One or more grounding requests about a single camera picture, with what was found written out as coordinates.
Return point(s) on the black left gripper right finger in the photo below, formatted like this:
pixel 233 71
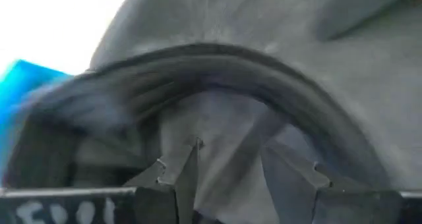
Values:
pixel 290 184

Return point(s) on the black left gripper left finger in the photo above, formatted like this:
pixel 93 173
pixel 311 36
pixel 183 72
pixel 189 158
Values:
pixel 184 184

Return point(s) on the blue plastic bin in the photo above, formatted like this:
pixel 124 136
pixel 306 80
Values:
pixel 19 85

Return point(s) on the dark grey baseball cap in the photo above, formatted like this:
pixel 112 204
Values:
pixel 250 72

